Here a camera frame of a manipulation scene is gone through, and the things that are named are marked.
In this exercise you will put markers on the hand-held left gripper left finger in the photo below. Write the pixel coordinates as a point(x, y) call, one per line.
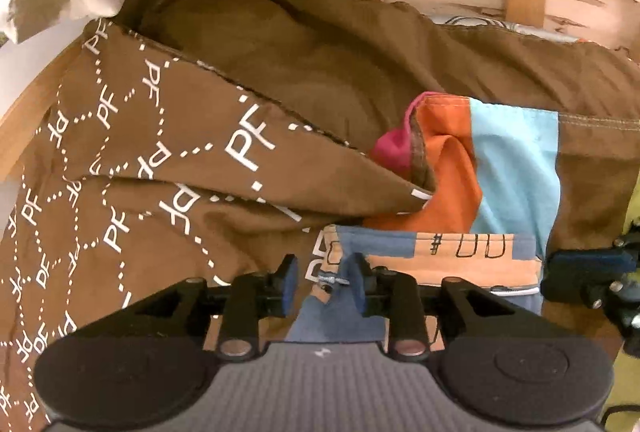
point(286, 286)

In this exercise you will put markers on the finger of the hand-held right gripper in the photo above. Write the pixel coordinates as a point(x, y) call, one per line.
point(585, 268)

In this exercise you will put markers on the brown printed blanket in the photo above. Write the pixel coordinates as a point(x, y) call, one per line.
point(150, 162)

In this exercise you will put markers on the colour-block cloth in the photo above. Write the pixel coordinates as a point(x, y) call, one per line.
point(510, 162)

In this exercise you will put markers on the white printed sheet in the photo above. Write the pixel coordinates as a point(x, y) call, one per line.
point(475, 23)

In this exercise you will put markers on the blue pants with orange print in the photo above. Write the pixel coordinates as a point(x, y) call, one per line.
point(380, 257)

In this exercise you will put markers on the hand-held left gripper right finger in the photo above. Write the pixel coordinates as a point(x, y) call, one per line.
point(358, 288)

